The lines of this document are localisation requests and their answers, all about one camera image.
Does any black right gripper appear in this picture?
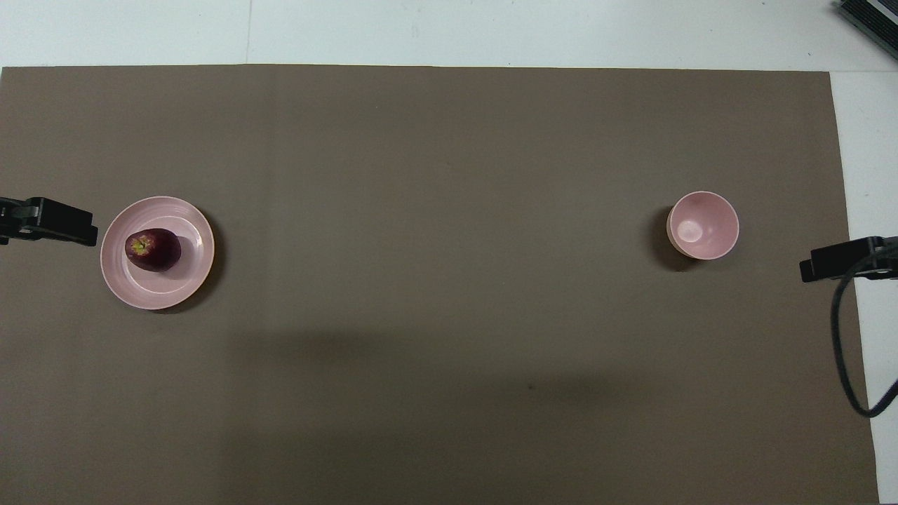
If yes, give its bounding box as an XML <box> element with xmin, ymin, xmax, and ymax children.
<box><xmin>800</xmin><ymin>236</ymin><xmax>898</xmax><ymax>283</ymax></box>

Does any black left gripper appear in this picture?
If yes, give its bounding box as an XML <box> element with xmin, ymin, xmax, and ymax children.
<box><xmin>0</xmin><ymin>197</ymin><xmax>99</xmax><ymax>247</ymax></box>

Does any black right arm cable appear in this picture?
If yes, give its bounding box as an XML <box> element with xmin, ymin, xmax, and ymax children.
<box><xmin>831</xmin><ymin>256</ymin><xmax>898</xmax><ymax>419</ymax></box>

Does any pink bowl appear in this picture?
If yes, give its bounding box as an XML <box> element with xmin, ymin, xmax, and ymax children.
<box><xmin>666</xmin><ymin>191</ymin><xmax>740</xmax><ymax>261</ymax></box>

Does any brown table mat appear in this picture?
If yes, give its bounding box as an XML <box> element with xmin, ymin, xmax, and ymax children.
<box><xmin>0</xmin><ymin>65</ymin><xmax>881</xmax><ymax>505</ymax></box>

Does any dark red apple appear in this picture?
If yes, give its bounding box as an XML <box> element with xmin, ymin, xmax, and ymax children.
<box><xmin>125</xmin><ymin>228</ymin><xmax>182</xmax><ymax>273</ymax></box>

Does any dark ribbed device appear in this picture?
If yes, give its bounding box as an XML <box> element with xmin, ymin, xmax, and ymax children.
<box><xmin>833</xmin><ymin>0</ymin><xmax>898</xmax><ymax>41</ymax></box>

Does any pink round plate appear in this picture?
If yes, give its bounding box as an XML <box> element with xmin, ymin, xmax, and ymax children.
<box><xmin>100</xmin><ymin>196</ymin><xmax>215</xmax><ymax>311</ymax></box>

